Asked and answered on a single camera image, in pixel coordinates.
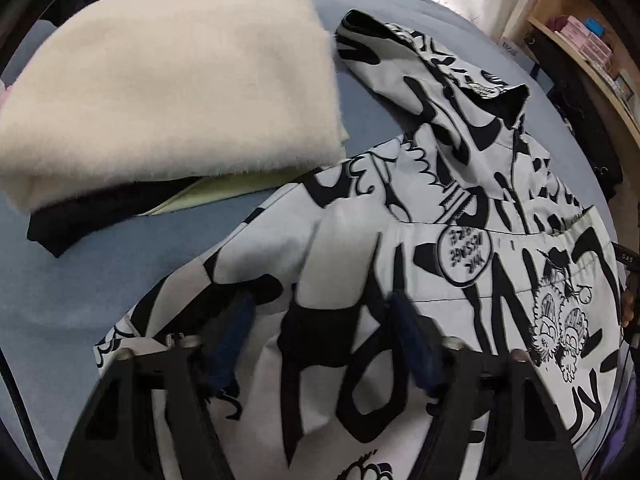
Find white printed cardboard box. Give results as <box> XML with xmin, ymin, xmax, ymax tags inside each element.
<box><xmin>497</xmin><ymin>30</ymin><xmax>536</xmax><ymax>68</ymax></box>

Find pale green folded garment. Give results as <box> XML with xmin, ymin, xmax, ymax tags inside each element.
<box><xmin>147</xmin><ymin>127</ymin><xmax>351</xmax><ymax>216</ymax></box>

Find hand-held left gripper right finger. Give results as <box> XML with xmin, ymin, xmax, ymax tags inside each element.
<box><xmin>387</xmin><ymin>291</ymin><xmax>583</xmax><ymax>480</ymax></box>

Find stack of pink boxes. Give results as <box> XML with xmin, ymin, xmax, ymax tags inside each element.
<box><xmin>547</xmin><ymin>14</ymin><xmax>613</xmax><ymax>63</ymax></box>

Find black fluffy garment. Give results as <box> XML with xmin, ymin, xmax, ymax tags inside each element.
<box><xmin>45</xmin><ymin>0</ymin><xmax>132</xmax><ymax>26</ymax></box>

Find cream fluffy folded garment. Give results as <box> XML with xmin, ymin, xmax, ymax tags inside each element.
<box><xmin>0</xmin><ymin>0</ymin><xmax>351</xmax><ymax>211</ymax></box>

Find person's right hand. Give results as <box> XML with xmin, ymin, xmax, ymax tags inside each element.
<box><xmin>621</xmin><ymin>280</ymin><xmax>637</xmax><ymax>327</ymax></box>

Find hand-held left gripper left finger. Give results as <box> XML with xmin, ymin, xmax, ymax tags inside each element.
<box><xmin>59</xmin><ymin>290</ymin><xmax>258</xmax><ymax>480</ymax></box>

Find wooden shelf unit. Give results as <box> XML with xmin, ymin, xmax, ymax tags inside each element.
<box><xmin>520</xmin><ymin>0</ymin><xmax>640</xmax><ymax>141</ymax></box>

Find black white printed jacket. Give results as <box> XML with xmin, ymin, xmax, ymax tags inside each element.
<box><xmin>92</xmin><ymin>9</ymin><xmax>631</xmax><ymax>480</ymax></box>

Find black folded garment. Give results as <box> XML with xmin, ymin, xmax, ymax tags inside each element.
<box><xmin>27</xmin><ymin>175</ymin><xmax>206</xmax><ymax>258</ymax></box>

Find black hanging clothes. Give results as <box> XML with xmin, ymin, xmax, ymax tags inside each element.
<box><xmin>522</xmin><ymin>30</ymin><xmax>626</xmax><ymax>201</ymax></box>

